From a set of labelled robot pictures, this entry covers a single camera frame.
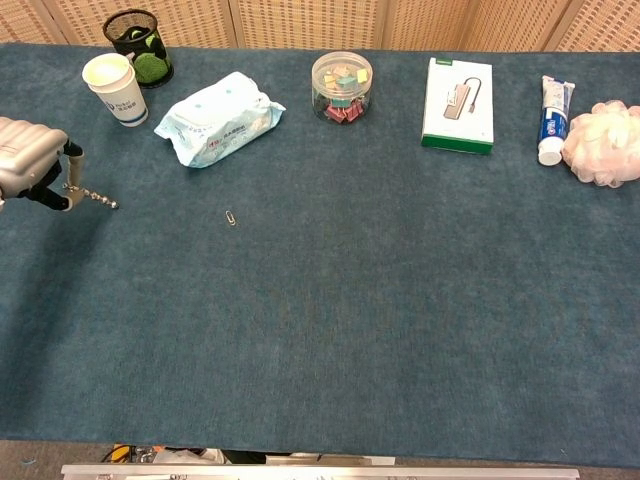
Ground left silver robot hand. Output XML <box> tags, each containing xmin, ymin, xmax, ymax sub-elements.
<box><xmin>0</xmin><ymin>116</ymin><xmax>87</xmax><ymax>214</ymax></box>

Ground metal bead chain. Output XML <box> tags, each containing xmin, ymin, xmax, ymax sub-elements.
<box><xmin>62</xmin><ymin>183</ymin><xmax>120</xmax><ymax>210</ymax></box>

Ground wet wipes pack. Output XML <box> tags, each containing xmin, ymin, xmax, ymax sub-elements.
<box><xmin>153</xmin><ymin>71</ymin><xmax>287</xmax><ymax>169</ymax></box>

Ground white paper cup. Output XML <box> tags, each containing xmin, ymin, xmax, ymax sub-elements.
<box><xmin>81</xmin><ymin>52</ymin><xmax>150</xmax><ymax>128</ymax></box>

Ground black mesh pen holder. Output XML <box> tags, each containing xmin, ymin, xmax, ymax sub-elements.
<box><xmin>102</xmin><ymin>9</ymin><xmax>175</xmax><ymax>90</ymax></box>

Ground green sponge scrubber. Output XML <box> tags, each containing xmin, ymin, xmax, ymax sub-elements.
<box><xmin>130</xmin><ymin>28</ymin><xmax>172</xmax><ymax>84</ymax></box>

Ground bamboo folding screen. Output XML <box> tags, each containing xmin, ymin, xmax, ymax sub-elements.
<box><xmin>0</xmin><ymin>0</ymin><xmax>640</xmax><ymax>53</ymax></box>

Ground clear jar of binder clips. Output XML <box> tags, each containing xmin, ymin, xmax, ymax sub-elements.
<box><xmin>311</xmin><ymin>50</ymin><xmax>375</xmax><ymax>126</ymax></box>

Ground teal felt table cloth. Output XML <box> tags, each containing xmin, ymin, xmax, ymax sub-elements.
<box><xmin>0</xmin><ymin>42</ymin><xmax>640</xmax><ymax>470</ymax></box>

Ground white USB hub box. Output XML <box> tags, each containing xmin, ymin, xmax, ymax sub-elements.
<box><xmin>420</xmin><ymin>56</ymin><xmax>495</xmax><ymax>156</ymax></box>

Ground white blue toothpaste tube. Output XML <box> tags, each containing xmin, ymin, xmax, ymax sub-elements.
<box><xmin>537</xmin><ymin>75</ymin><xmax>577</xmax><ymax>167</ymax></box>

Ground pink bath loofah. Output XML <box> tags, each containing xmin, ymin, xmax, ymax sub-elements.
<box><xmin>562</xmin><ymin>99</ymin><xmax>640</xmax><ymax>189</ymax></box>

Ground aluminium rail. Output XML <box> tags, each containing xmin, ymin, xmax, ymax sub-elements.
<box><xmin>60</xmin><ymin>463</ymin><xmax>581</xmax><ymax>480</ymax></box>

